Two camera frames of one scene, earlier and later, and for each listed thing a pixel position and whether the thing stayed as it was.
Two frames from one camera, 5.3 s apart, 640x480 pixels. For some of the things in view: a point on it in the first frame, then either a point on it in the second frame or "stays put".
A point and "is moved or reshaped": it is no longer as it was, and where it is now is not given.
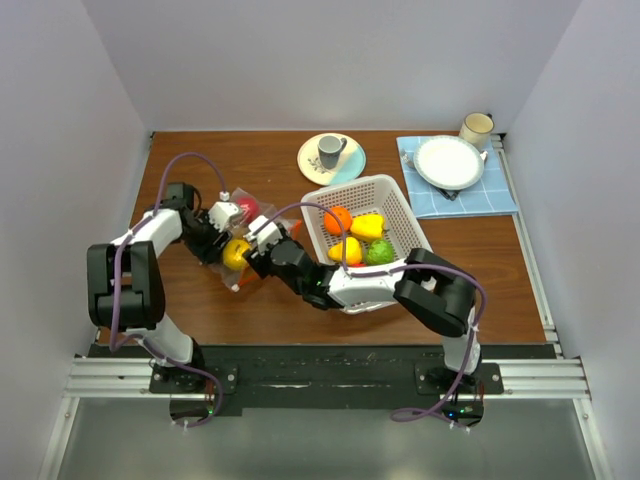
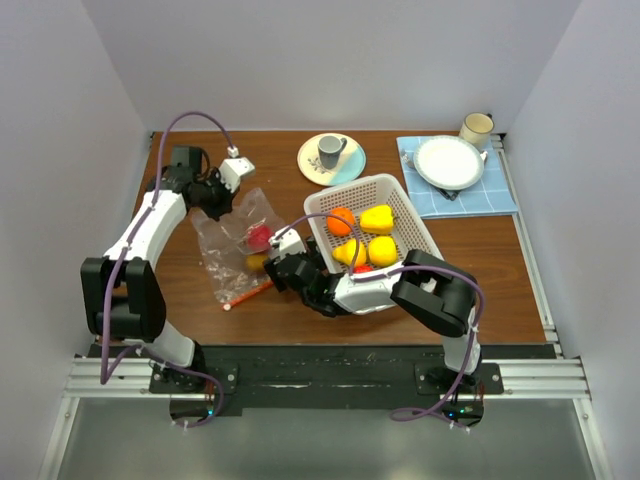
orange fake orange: [331, 222] stays put
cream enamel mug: [478, 128] stays put
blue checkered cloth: [489, 196] stays put
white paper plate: [448, 163] stays put
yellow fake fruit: [353, 251] stays put
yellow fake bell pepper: [367, 227] is moved or reshaped
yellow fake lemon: [232, 254] -> [382, 250]
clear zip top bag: [251, 209] is moved or reshaped
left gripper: [209, 252] -> [225, 205]
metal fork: [404, 157] stays put
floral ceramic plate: [350, 161] stays put
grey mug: [329, 148] stays put
